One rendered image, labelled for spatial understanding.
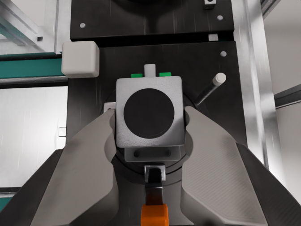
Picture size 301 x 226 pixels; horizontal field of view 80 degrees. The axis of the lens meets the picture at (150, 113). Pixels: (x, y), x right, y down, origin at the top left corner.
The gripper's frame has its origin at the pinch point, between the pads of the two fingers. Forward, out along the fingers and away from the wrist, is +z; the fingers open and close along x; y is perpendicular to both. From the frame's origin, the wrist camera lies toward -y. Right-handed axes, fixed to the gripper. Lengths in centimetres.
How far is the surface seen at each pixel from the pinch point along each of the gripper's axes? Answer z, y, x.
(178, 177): 3.1, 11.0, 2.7
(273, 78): 23.2, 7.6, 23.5
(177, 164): 4.2, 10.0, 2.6
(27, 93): 17.2, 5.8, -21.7
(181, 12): 19.4, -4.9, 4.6
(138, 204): 2.4, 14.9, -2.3
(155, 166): 3.3, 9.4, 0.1
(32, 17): 33.8, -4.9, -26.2
